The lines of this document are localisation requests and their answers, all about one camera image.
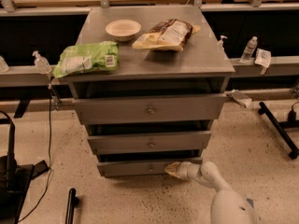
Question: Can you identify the grey drawer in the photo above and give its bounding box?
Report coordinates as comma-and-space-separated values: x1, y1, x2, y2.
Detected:
74, 94, 226, 125
88, 131, 211, 155
97, 157, 203, 177

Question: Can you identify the grey metal drawer cabinet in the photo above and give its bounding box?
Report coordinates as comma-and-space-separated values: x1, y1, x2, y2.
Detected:
66, 6, 234, 163

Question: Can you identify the black stand base right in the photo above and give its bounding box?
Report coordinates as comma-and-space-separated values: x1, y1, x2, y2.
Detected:
258, 102, 299, 160

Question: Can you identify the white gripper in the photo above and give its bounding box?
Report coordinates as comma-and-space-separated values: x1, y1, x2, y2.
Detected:
164, 161, 204, 183

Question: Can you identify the grey bottom drawer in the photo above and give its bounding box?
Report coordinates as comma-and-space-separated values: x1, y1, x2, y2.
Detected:
97, 157, 203, 177

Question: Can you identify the clear water bottle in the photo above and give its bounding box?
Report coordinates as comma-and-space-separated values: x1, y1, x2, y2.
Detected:
240, 36, 258, 63

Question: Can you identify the grey middle drawer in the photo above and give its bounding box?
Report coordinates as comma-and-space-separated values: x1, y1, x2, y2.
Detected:
88, 131, 211, 155

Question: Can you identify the brown yellow snack bag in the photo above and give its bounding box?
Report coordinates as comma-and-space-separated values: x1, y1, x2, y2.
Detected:
132, 19, 201, 52

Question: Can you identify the grey top drawer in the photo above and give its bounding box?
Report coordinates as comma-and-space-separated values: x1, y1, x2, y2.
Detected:
74, 94, 226, 125

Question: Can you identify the white wipe packet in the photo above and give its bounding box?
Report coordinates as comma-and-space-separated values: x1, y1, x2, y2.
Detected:
254, 49, 271, 67

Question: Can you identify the black cable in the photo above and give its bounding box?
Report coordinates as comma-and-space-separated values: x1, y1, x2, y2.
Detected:
18, 83, 54, 223

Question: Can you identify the green chip bag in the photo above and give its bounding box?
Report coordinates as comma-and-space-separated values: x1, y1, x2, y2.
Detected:
53, 41, 119, 78

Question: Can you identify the folded cloth on ledge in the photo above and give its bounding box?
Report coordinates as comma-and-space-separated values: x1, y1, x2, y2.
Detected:
227, 90, 252, 107

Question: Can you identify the small pump bottle right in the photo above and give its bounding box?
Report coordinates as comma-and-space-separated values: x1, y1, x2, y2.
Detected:
218, 35, 228, 50

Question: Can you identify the white paper bowl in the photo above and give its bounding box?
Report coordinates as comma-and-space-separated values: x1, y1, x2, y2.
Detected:
106, 20, 141, 42

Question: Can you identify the black stand left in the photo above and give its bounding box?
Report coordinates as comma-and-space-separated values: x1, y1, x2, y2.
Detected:
0, 111, 50, 224

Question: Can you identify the black bar on floor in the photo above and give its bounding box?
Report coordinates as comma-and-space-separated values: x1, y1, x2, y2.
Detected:
65, 188, 78, 224

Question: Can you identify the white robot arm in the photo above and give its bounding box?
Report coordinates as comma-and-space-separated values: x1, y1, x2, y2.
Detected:
164, 161, 263, 224

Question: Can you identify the left hand sanitizer bottle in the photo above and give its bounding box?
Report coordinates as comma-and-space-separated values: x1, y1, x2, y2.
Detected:
33, 50, 51, 74

